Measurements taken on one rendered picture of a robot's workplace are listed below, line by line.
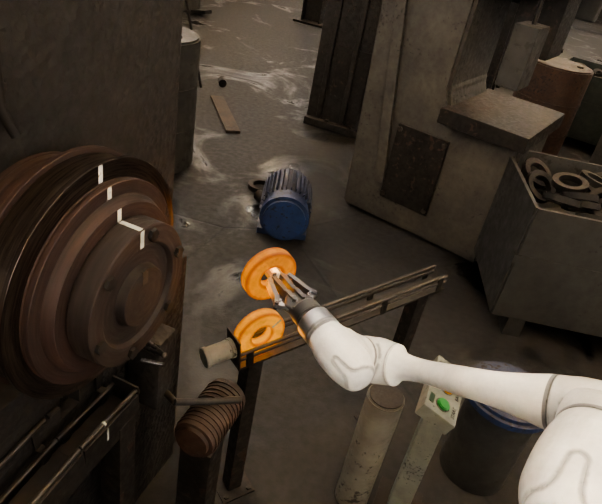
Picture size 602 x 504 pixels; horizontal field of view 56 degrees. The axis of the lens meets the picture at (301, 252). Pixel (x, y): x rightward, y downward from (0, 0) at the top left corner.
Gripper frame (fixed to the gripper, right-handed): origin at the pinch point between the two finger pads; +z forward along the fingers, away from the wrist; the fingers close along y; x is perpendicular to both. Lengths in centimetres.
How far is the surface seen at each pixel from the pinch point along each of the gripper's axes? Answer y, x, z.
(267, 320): 1.0, -16.7, -2.3
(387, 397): 35, -40, -26
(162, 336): -29.8, -12.8, -1.6
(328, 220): 145, -101, 141
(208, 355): -16.4, -23.8, -2.5
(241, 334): -6.9, -19.4, -2.3
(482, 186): 198, -46, 79
